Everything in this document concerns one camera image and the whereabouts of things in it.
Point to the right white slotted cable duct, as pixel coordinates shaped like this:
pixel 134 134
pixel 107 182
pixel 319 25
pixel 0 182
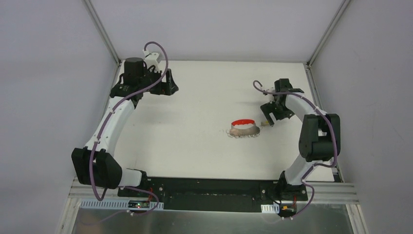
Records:
pixel 273 208

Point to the controller board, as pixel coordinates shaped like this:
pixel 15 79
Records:
pixel 138 205
pixel 289 209

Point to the left controller board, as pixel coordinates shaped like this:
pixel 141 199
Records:
pixel 138 205

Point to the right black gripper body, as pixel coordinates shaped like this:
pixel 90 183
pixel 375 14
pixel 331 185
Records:
pixel 274 108

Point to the right controller board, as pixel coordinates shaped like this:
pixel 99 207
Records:
pixel 289 209

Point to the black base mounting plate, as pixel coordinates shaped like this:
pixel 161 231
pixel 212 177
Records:
pixel 221 195

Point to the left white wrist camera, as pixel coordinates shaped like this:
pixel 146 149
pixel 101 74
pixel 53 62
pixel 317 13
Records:
pixel 153 57

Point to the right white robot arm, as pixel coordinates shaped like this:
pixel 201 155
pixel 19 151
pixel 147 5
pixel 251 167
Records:
pixel 319 141

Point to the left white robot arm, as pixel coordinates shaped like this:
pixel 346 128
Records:
pixel 95 163

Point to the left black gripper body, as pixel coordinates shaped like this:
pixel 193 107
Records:
pixel 164 84

